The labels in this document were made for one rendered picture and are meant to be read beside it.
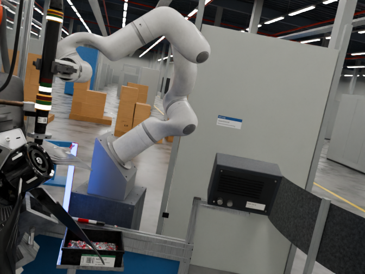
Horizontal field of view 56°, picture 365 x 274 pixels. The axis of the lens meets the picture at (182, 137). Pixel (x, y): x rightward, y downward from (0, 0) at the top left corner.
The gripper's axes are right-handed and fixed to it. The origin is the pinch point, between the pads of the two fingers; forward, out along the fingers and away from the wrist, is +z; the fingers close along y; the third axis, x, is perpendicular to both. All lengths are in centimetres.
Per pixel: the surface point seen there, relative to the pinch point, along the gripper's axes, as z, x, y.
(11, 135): 5.4, -21.0, 5.3
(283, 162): -179, -43, -128
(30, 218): -0.7, -47.3, -0.7
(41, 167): 10.7, -27.1, -6.5
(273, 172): -31, -24, -80
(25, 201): 0.5, -41.7, 1.0
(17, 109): -0.6, -14.2, 7.5
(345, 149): -974, -88, -555
